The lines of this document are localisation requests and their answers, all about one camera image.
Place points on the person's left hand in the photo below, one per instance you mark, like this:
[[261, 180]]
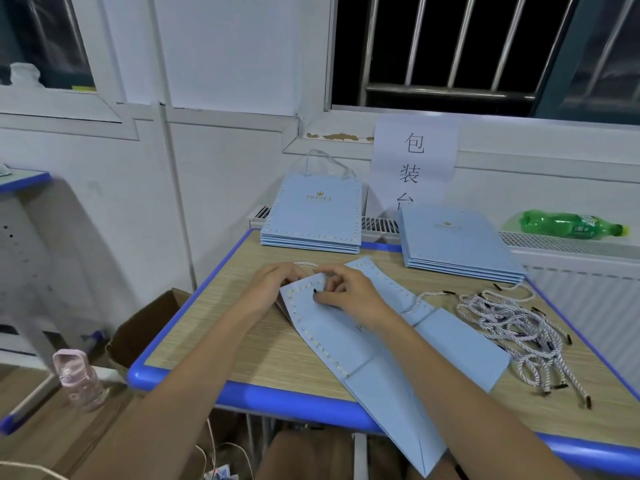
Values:
[[270, 290]]

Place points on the person's right hand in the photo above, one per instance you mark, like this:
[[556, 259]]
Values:
[[360, 297]]

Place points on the stack of finished blue bags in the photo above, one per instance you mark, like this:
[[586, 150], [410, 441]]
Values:
[[350, 355]]

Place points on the stack of blue paper bags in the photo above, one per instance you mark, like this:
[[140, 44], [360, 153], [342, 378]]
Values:
[[460, 237]]

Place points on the person's left forearm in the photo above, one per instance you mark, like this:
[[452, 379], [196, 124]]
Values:
[[160, 405]]

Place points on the person's right forearm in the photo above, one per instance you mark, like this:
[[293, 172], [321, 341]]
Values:
[[480, 415]]

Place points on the person's leg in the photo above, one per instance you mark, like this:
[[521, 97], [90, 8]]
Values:
[[300, 457]]

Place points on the blue-edged wooden desk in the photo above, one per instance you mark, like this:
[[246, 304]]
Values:
[[200, 335]]

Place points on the brown cardboard box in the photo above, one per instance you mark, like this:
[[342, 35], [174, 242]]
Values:
[[145, 330]]

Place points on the white paper sign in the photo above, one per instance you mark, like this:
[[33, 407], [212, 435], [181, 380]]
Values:
[[412, 160]]

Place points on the white power strip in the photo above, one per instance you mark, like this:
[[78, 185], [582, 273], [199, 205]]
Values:
[[220, 473]]

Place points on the pink water bottle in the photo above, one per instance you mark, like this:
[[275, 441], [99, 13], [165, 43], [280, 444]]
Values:
[[80, 380]]

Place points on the green plastic bottle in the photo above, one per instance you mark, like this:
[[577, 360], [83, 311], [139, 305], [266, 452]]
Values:
[[570, 225]]

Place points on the metal window grille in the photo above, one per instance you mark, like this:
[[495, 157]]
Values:
[[450, 92]]

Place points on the grey metal desk blue edge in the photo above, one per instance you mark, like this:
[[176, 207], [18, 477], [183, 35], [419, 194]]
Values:
[[25, 265]]

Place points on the white framed window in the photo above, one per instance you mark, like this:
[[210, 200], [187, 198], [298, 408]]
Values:
[[100, 45]]

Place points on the small white container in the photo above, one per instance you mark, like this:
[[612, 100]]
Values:
[[27, 76]]

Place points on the teal framed sliding window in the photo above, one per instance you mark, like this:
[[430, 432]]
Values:
[[600, 55]]

